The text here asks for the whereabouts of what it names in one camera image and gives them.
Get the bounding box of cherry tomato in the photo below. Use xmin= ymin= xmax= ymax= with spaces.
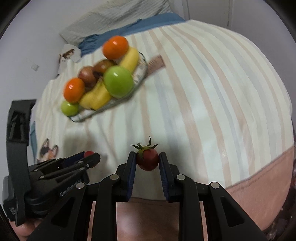
xmin=84 ymin=151 xmax=94 ymax=158
xmin=132 ymin=137 xmax=159 ymax=171

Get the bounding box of green apple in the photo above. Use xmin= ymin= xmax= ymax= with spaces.
xmin=103 ymin=65 xmax=134 ymax=98
xmin=61 ymin=100 xmax=80 ymax=116

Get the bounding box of orange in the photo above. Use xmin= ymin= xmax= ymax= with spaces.
xmin=63 ymin=78 xmax=85 ymax=103
xmin=102 ymin=36 xmax=130 ymax=60

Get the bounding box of curved yellow banana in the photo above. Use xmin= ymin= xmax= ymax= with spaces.
xmin=79 ymin=77 xmax=113 ymax=110

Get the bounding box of reddish yellow apple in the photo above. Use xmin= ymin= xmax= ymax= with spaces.
xmin=78 ymin=66 xmax=97 ymax=88

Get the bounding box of floral oval ceramic plate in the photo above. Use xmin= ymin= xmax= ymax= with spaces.
xmin=70 ymin=47 xmax=148 ymax=123

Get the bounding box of dark bruised red apple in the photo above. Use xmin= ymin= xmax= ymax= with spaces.
xmin=93 ymin=59 xmax=116 ymax=75

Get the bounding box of long yellow banana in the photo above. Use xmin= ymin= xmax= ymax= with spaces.
xmin=119 ymin=47 xmax=139 ymax=73

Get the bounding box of left hand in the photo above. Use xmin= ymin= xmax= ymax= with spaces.
xmin=10 ymin=219 xmax=41 ymax=241

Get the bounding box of teal pillow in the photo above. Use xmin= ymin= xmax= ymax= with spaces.
xmin=30 ymin=121 xmax=37 ymax=163

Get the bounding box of bear print pillow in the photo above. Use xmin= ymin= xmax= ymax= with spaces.
xmin=57 ymin=44 xmax=81 ymax=76

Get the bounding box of grey white pillow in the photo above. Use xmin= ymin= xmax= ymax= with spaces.
xmin=60 ymin=1 xmax=171 ymax=46

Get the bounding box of wall socket by bed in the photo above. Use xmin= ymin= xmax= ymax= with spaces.
xmin=31 ymin=63 xmax=39 ymax=71

